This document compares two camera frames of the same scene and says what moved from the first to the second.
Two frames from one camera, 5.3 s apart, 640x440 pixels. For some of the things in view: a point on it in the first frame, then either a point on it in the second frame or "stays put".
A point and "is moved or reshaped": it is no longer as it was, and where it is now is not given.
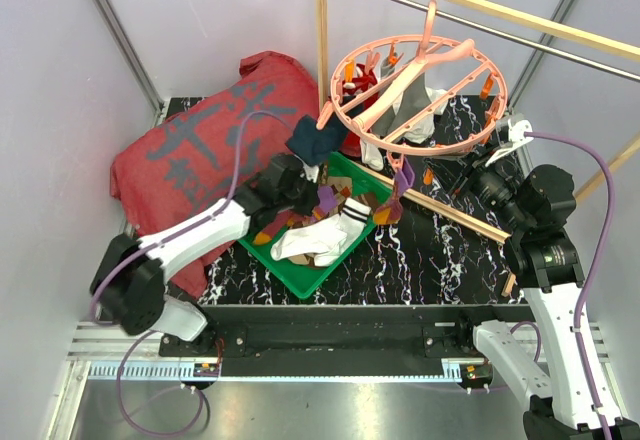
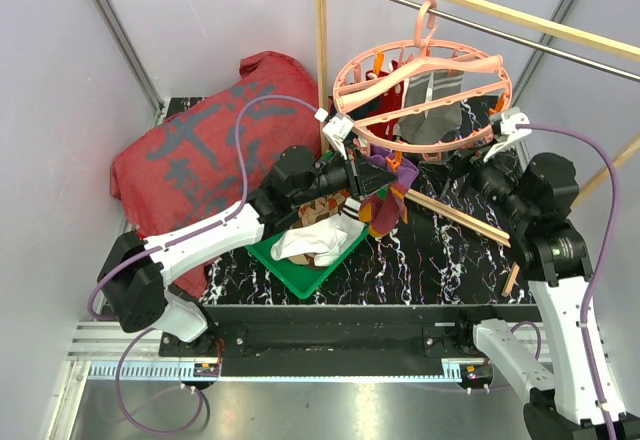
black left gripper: [312, 189] -> [370, 176]
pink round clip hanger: [415, 95] is moved or reshaped
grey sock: [412, 103] -> [435, 126]
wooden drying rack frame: [565, 31] stays put
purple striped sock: [279, 220] is moved or reshaped
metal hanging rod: [479, 27] stays put
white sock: [328, 239] stays put
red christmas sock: [361, 79] -> [390, 102]
